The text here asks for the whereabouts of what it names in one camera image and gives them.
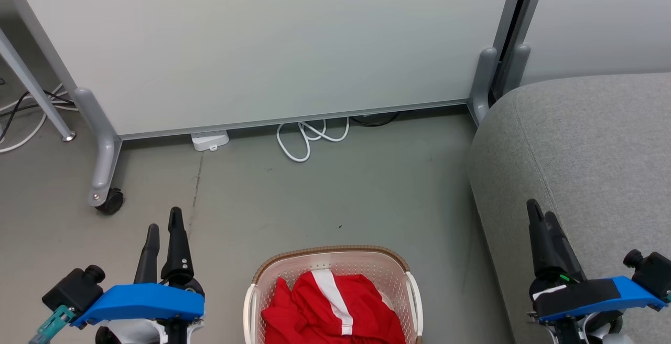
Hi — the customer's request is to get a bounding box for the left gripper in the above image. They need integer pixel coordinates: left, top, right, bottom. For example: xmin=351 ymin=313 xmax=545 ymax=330
xmin=97 ymin=207 xmax=206 ymax=344

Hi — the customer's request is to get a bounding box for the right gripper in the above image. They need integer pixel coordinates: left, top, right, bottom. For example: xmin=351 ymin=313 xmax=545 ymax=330
xmin=526 ymin=199 xmax=624 ymax=344

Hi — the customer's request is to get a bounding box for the red white-striped garment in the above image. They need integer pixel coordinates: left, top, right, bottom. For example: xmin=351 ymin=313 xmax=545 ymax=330
xmin=261 ymin=269 xmax=407 ymax=344

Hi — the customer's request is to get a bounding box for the grey fabric sofa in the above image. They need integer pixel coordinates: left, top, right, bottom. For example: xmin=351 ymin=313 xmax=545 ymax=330
xmin=468 ymin=73 xmax=671 ymax=344

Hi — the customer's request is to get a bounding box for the grey partition foot with caster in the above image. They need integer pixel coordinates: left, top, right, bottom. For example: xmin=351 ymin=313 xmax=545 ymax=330
xmin=73 ymin=88 xmax=125 ymax=216

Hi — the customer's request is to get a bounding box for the white power strip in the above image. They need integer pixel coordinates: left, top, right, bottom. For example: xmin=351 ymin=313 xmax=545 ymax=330
xmin=190 ymin=130 xmax=230 ymax=152

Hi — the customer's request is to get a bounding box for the beige perforated laundry basket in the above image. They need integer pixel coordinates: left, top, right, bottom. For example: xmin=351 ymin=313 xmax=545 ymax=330
xmin=243 ymin=245 xmax=424 ymax=344

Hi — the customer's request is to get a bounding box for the grey metal table leg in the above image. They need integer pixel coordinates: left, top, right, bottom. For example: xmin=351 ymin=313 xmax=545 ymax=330
xmin=0 ymin=28 xmax=77 ymax=142

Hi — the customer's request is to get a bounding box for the large white partition panel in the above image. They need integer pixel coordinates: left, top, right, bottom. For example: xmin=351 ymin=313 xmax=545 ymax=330
xmin=0 ymin=0 xmax=530 ymax=141

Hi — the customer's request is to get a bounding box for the narrow white partition panel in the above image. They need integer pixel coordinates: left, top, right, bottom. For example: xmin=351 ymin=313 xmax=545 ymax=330
xmin=522 ymin=0 xmax=671 ymax=85

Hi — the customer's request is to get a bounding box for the teal camera cable plug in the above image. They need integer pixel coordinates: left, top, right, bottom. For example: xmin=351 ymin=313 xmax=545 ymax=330
xmin=29 ymin=305 xmax=75 ymax=344

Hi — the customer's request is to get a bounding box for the looped white power cable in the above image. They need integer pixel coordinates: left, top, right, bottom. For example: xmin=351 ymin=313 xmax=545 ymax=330
xmin=276 ymin=117 xmax=351 ymax=163

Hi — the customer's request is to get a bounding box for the long white floor cable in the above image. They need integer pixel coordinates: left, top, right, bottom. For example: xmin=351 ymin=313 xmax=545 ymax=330
xmin=0 ymin=84 xmax=70 ymax=154

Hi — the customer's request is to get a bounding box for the black floor cable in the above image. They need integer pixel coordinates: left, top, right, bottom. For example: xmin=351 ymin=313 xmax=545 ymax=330
xmin=0 ymin=78 xmax=78 ymax=137
xmin=350 ymin=112 xmax=402 ymax=127

